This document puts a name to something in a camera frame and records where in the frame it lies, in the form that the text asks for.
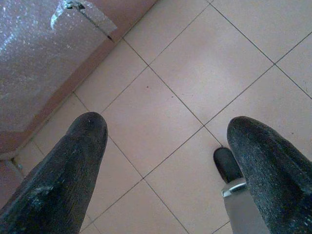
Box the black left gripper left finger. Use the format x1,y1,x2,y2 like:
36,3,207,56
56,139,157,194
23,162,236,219
0,111,109,234

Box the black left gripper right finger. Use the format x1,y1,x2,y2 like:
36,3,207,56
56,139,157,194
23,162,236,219
227,116,312,234

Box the clear bubble wrap sheet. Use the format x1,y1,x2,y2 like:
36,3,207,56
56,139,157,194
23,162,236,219
0,0,118,134

